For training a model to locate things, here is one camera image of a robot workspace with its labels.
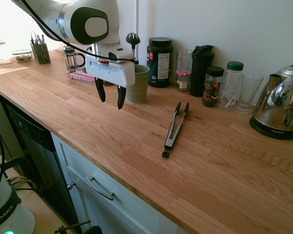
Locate clear bottle with green lid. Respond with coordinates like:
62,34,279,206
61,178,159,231
218,61,245,109

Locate red striped book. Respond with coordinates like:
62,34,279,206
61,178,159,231
68,71,96,85

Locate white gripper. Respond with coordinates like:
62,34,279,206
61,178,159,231
84,47,137,110

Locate black protein powder tub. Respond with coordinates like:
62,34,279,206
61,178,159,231
146,37,174,89

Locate silver drawer handle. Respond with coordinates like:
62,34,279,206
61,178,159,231
85,175,116,201

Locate white wall pipe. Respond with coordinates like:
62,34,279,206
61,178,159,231
133,0,140,62

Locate glass french press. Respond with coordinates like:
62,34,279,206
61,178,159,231
63,45,86,74

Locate yellow and green wires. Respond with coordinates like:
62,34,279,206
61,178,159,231
6,175,38,191

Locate grey cutlery caddy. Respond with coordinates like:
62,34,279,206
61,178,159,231
29,42,51,65

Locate black base cable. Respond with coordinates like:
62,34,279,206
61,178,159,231
0,118,39,210

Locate pale green drawer cabinet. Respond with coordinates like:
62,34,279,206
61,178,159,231
50,132,188,234

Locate black dishwasher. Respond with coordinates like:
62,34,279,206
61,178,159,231
0,99,82,231

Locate black kettle base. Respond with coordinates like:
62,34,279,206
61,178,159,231
249,115,293,140

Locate stainless steel electric kettle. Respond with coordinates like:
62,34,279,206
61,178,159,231
254,58,293,131

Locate clear drinking glass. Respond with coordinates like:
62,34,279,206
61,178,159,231
234,73,264,115

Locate steel tongs with black tips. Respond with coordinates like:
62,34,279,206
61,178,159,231
162,101,190,158

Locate green ribbed utensil holder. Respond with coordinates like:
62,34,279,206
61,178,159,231
125,64,151,104

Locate glass food container with nuts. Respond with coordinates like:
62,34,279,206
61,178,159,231
12,49,33,62

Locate glass jar with checkered band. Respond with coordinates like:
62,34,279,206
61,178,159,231
176,50,193,93

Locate spice jar with black lid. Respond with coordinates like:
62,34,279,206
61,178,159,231
201,66,225,108

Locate black shaker bottle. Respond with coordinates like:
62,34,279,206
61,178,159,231
189,44,215,98

